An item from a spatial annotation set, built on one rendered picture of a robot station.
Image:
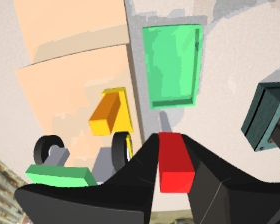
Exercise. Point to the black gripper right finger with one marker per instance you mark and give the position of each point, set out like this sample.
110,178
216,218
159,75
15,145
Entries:
222,194

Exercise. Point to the yellow wedge chock with orange handle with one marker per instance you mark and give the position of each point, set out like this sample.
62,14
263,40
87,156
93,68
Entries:
112,113

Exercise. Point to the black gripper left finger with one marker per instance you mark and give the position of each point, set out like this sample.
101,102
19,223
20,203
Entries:
125,198

